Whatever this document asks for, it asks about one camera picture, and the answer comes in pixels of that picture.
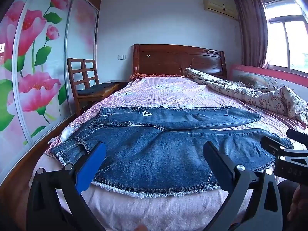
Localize brown curtain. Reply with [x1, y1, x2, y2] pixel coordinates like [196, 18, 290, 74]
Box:
[234, 0, 269, 68]

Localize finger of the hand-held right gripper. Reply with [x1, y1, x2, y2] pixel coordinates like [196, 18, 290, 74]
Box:
[261, 136, 294, 158]
[286, 128, 308, 148]

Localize wall air conditioner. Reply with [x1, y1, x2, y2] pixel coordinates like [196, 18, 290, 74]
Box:
[203, 0, 239, 20]

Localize orange fringed mat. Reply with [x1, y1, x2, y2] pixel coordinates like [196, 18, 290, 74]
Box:
[130, 73, 186, 80]

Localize pink plaid bedsheet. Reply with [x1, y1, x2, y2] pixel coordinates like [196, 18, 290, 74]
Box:
[44, 73, 308, 231]

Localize floral sliding door wardrobe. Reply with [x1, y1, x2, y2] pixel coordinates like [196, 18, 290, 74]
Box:
[0, 0, 104, 186]

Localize pink bed guard rail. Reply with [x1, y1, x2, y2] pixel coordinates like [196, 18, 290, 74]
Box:
[230, 64, 308, 95]

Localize swirl patterned quilt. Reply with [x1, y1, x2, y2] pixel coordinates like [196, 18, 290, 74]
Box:
[184, 68, 308, 126]

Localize wooden headboard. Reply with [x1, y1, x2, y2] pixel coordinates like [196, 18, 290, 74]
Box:
[133, 44, 228, 80]

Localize wooden nightstand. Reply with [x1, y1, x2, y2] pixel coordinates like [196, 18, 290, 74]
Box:
[104, 80, 132, 91]

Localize wooden chair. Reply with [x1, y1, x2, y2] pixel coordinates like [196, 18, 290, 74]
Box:
[67, 58, 120, 116]

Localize blue denim pants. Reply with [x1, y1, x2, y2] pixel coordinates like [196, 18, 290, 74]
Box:
[50, 106, 294, 199]

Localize dark seat cushion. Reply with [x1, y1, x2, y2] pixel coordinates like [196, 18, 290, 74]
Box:
[77, 82, 116, 96]

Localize window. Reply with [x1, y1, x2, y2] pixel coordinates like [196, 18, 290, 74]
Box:
[263, 0, 308, 72]

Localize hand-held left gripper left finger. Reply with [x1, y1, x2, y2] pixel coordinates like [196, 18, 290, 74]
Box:
[26, 141, 107, 231]

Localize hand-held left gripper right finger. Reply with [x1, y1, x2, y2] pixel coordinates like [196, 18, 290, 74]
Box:
[203, 141, 283, 231]

